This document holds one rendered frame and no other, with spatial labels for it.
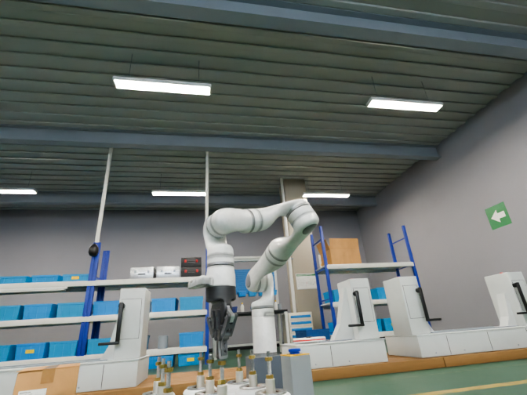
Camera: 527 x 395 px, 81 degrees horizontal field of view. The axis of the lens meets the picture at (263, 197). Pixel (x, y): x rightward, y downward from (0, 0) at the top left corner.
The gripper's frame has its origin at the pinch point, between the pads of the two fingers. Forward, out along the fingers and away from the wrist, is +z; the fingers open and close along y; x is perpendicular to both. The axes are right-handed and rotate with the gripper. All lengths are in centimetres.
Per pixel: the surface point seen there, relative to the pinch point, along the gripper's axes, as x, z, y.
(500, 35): -429, -360, -10
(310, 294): -448, -73, 473
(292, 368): -28.3, 7.5, 10.8
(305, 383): -32.2, 11.9, 10.1
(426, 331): -264, 6, 110
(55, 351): 21, 2, 509
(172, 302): -128, -56, 446
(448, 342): -275, 17, 99
